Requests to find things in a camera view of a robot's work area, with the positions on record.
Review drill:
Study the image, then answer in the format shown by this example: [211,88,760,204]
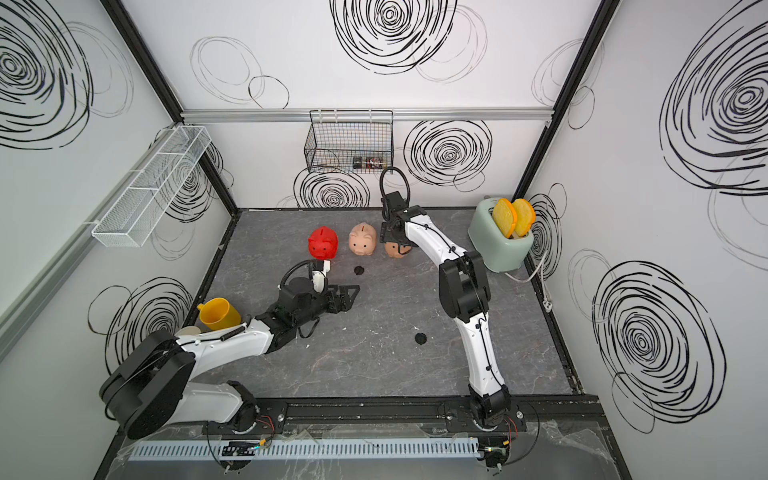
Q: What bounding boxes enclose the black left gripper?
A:
[294,282,360,330]

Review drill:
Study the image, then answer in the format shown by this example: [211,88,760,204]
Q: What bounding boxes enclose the orange-tan piggy bank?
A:
[385,242,412,259]

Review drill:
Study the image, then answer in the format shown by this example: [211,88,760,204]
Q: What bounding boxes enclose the light pink piggy bank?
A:
[348,222,378,256]

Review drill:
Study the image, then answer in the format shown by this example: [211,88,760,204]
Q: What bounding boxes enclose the red piggy bank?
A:
[308,226,338,261]

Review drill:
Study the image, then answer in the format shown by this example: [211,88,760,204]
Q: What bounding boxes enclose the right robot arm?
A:
[382,191,516,431]

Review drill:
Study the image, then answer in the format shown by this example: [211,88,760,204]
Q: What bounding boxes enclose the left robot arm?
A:
[99,278,360,440]

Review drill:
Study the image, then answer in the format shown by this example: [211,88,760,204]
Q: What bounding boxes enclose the small items in basket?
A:
[352,156,387,172]

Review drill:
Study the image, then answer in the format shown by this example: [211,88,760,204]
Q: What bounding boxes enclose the yellow mug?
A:
[197,298,242,330]

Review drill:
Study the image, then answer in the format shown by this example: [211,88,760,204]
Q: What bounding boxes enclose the mint green toaster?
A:
[468,197,534,273]

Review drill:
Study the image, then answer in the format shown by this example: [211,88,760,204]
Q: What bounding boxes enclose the yellow toast slice left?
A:
[491,198,518,239]

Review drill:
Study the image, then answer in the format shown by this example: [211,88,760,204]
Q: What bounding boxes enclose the yellow toast slice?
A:
[491,198,518,239]
[512,198,536,238]

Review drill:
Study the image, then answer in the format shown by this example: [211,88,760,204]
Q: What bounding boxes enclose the yellow toast slice right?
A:
[512,198,536,238]

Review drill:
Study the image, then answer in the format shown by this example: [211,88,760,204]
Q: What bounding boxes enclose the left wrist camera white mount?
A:
[310,260,331,293]

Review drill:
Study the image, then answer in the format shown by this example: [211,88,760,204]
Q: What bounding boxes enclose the black corrugated left cable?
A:
[279,259,316,289]

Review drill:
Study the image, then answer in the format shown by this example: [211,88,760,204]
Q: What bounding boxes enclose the black corrugated cable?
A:
[379,166,412,202]
[279,259,316,289]

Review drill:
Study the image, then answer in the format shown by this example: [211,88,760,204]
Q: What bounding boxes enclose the black corrugated right cable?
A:
[379,166,412,202]

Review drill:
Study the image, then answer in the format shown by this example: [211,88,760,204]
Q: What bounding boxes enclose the black wire wall basket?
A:
[303,109,395,175]

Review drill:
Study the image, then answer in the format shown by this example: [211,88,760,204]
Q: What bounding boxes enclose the white slotted cable duct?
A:
[128,438,481,462]

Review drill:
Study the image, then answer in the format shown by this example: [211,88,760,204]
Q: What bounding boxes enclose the white toaster power cable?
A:
[505,239,553,313]

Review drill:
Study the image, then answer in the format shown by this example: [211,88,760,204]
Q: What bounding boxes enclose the white wire wall shelf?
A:
[91,125,211,248]

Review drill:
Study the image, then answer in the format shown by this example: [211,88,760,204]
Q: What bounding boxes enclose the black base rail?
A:
[123,395,605,440]

